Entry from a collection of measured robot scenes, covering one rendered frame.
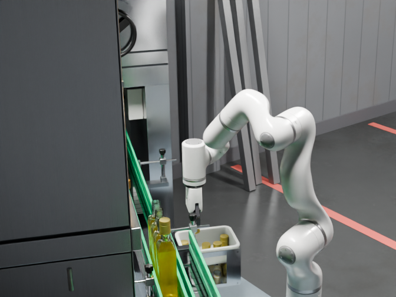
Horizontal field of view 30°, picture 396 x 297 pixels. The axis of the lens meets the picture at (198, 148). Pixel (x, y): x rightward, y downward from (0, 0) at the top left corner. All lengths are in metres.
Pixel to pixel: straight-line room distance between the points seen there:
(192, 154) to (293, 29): 3.73
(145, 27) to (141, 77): 0.22
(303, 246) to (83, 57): 1.10
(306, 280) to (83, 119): 1.15
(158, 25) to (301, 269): 1.34
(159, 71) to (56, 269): 1.70
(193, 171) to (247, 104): 0.40
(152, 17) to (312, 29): 3.28
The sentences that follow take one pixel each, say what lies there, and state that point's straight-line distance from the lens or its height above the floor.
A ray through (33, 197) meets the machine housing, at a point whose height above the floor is 1.67.
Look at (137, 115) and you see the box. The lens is 3.46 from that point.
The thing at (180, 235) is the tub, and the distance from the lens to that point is 2.88.
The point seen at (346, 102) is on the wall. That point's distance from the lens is 6.89.
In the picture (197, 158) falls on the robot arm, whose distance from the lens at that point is 2.61.
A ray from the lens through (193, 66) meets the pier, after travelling 5.52.
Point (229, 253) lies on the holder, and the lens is 2.78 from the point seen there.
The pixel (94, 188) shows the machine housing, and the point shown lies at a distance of 1.68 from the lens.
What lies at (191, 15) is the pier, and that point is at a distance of 5.42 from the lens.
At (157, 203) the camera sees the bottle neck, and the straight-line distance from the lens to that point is 2.42.
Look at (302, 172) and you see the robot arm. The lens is 2.35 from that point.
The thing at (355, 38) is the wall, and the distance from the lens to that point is 6.78.
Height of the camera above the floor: 2.37
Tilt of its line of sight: 22 degrees down
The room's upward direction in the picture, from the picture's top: 1 degrees counter-clockwise
